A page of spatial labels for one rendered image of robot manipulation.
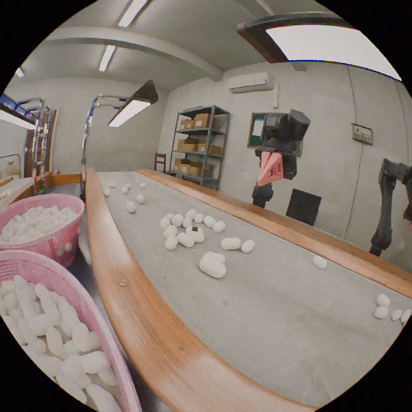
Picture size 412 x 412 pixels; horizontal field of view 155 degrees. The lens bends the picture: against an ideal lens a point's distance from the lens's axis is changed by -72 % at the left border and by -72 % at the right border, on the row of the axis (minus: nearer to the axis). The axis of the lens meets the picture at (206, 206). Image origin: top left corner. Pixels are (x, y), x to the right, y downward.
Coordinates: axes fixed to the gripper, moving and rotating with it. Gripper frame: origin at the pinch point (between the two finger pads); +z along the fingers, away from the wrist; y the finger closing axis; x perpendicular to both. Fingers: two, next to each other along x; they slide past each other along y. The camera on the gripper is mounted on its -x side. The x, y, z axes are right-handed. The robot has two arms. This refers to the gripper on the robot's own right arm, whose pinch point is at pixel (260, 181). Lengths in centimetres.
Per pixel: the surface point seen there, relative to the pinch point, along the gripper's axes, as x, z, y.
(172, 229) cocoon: -3.2, 19.2, -5.1
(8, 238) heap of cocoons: -24, 46, -13
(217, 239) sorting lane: 2.9, 14.6, -1.1
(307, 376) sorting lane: -5.3, 24.3, 22.9
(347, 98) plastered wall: 20, -239, 25
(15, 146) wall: -205, 191, -443
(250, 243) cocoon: 2.6, 12.3, 5.0
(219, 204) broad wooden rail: 11.8, 2.1, -15.1
